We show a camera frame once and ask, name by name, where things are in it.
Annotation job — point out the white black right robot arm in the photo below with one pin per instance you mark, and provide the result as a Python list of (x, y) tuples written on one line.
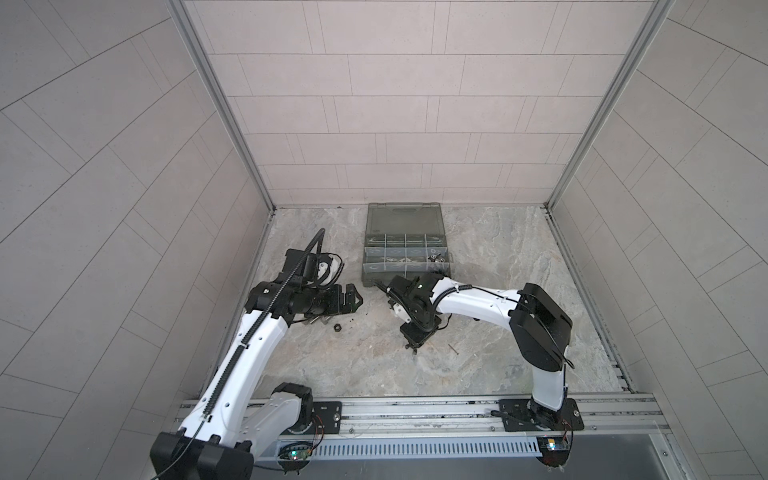
[(541, 329)]

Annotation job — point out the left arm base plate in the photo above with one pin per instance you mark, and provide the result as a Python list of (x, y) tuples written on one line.
[(326, 414)]

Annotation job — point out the white vent grille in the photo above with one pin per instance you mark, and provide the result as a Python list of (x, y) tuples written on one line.
[(336, 449)]

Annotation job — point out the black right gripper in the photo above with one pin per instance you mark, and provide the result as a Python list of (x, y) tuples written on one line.
[(411, 339)]

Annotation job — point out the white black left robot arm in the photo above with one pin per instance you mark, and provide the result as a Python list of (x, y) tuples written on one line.
[(219, 439)]

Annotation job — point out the left green circuit board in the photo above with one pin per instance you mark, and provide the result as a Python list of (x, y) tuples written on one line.
[(300, 451)]

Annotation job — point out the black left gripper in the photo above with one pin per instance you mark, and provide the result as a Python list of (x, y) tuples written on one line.
[(335, 306)]

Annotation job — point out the grey compartment organizer box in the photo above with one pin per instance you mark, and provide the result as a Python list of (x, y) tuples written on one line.
[(398, 239)]

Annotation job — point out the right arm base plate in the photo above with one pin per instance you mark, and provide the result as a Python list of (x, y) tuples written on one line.
[(528, 416)]

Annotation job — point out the right circuit board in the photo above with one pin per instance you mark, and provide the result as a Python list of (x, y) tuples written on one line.
[(555, 451)]

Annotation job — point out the aluminium front rail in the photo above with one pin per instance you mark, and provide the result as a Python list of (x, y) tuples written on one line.
[(467, 416)]

